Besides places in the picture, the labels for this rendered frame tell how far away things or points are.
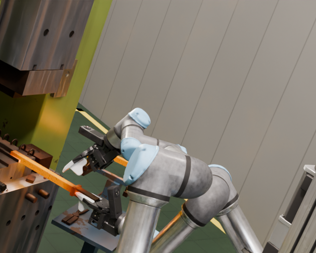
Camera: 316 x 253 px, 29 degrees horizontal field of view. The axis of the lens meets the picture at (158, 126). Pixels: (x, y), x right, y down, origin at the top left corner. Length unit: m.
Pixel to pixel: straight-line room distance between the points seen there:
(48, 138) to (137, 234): 1.21
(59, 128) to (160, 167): 1.23
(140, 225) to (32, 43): 0.81
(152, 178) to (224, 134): 3.62
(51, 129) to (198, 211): 1.02
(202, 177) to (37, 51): 0.82
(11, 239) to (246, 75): 3.05
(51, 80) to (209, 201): 0.77
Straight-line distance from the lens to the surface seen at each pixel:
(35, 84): 2.18
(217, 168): 1.99
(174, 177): 1.55
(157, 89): 5.76
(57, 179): 2.24
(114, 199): 2.10
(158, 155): 1.54
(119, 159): 2.80
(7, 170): 2.30
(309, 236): 1.49
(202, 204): 1.85
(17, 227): 2.44
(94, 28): 2.60
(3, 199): 2.26
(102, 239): 2.66
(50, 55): 2.18
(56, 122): 2.67
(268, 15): 5.01
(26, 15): 2.07
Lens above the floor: 1.92
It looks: 16 degrees down
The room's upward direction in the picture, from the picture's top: 21 degrees clockwise
